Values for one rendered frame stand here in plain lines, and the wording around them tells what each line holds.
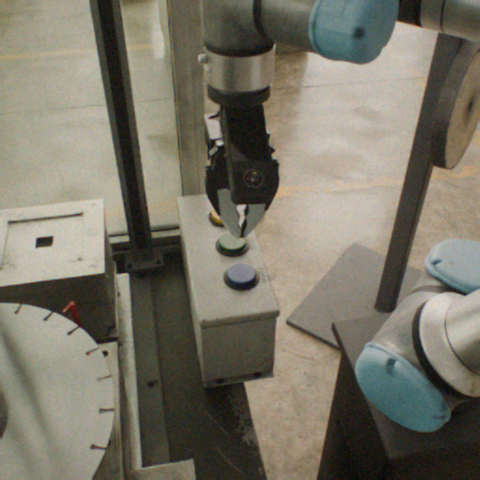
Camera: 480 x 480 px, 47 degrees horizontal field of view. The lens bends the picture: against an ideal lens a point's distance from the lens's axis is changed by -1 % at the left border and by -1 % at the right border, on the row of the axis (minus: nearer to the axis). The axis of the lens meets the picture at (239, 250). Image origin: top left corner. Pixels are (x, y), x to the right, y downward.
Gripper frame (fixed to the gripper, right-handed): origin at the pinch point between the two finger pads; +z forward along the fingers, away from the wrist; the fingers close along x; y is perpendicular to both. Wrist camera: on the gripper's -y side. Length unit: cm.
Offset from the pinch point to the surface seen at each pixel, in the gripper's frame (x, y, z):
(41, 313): 25.6, -7.0, 2.9
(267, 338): -2.4, -6.7, 13.9
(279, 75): -70, 259, 98
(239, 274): 0.4, -0.2, 7.2
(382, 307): -60, 63, 93
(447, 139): -58, 49, 20
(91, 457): 19.4, -26.7, 2.9
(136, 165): 13.1, 21.2, 1.5
